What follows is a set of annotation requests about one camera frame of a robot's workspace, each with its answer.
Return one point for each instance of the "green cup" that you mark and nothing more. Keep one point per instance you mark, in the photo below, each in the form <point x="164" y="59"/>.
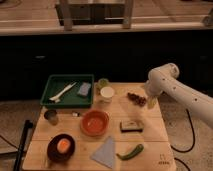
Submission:
<point x="103" y="82"/>

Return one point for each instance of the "black table leg stand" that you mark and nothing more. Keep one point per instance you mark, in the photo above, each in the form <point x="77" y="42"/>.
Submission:
<point x="27" y="125"/>

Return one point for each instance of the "small black white object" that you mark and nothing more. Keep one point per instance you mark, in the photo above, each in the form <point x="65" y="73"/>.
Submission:
<point x="76" y="114"/>

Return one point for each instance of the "grey folded cloth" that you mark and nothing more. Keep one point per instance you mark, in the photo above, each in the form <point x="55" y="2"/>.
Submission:
<point x="105" y="154"/>

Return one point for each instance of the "green chili pepper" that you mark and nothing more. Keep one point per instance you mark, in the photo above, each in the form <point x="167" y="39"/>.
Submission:
<point x="137" y="150"/>

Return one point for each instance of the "small metal cup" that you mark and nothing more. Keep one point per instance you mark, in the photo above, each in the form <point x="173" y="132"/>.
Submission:
<point x="51" y="117"/>

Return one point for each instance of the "dark brown bowl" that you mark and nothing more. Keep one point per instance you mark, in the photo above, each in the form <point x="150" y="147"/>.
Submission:
<point x="54" y="155"/>

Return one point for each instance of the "blue sponge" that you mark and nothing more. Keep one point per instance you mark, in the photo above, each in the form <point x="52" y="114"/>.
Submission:
<point x="84" y="89"/>

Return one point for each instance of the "orange fruit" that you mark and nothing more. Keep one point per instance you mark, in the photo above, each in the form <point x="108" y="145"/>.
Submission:
<point x="63" y="145"/>

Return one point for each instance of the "red bowl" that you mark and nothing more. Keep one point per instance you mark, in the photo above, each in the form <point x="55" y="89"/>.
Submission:
<point x="94" y="123"/>

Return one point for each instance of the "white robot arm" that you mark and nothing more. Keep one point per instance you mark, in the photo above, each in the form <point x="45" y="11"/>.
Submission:
<point x="164" y="79"/>

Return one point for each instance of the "white scrub brush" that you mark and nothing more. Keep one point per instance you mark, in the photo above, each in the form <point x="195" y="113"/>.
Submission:
<point x="56" y="98"/>

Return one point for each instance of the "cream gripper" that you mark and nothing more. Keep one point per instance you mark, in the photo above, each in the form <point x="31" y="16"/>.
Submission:
<point x="151" y="101"/>

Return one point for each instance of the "white cup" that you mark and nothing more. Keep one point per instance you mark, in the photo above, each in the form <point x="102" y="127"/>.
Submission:
<point x="107" y="94"/>

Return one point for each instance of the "green plastic tray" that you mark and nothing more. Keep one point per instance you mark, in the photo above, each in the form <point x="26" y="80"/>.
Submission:
<point x="68" y="91"/>

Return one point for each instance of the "black whiteboard eraser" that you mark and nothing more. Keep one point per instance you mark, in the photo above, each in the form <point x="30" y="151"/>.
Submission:
<point x="131" y="126"/>

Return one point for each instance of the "wooden stool frame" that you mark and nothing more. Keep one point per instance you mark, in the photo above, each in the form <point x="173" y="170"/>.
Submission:
<point x="94" y="14"/>

